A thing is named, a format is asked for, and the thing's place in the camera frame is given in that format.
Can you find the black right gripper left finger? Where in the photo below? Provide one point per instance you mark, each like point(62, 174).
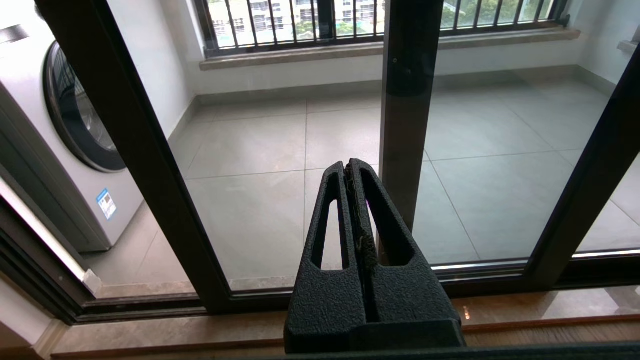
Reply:
point(325, 300)

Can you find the black balcony railing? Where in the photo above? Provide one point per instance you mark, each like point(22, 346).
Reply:
point(275, 46)

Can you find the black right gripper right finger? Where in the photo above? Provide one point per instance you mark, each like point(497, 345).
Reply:
point(405, 295)

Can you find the dark framed sliding glass door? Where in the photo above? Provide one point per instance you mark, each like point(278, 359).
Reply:
point(155, 175)

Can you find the white front-load washing machine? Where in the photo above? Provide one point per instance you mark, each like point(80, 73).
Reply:
point(75, 190)

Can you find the black window frame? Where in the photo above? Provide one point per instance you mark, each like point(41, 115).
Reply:
point(326, 20)

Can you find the grey stone window sill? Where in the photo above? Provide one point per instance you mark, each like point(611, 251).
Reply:
point(629, 46)
point(300, 54)

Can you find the dark sliding door frame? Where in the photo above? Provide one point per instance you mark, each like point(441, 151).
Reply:
point(30, 255)

